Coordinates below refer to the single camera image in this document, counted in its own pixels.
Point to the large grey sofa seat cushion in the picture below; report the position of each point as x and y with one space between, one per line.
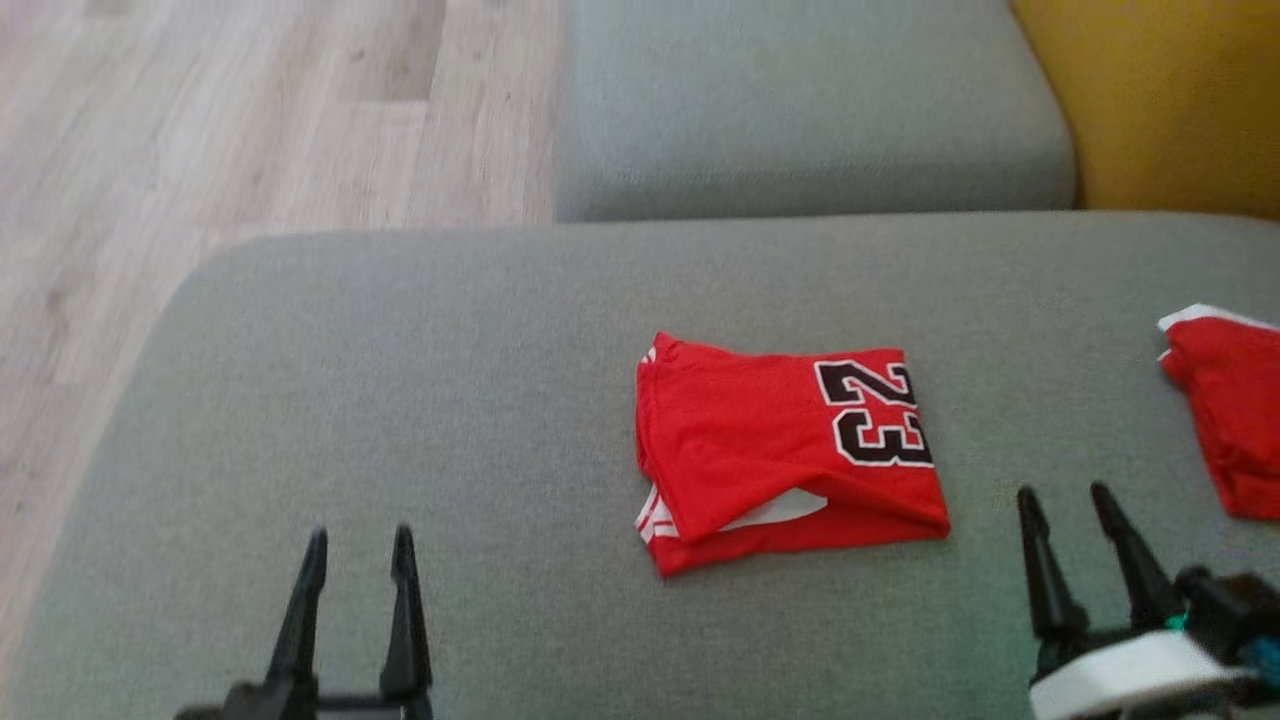
400 400

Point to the red jersey with number 23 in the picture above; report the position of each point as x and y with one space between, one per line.
750 440

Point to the small grey sofa cushion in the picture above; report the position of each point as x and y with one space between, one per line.
800 100

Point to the red shorts with white band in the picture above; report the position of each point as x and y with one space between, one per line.
1240 400

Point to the yellow upholstered furniture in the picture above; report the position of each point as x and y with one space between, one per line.
1180 100

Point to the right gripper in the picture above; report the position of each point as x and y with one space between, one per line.
1120 670

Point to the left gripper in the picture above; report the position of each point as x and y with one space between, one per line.
290 705

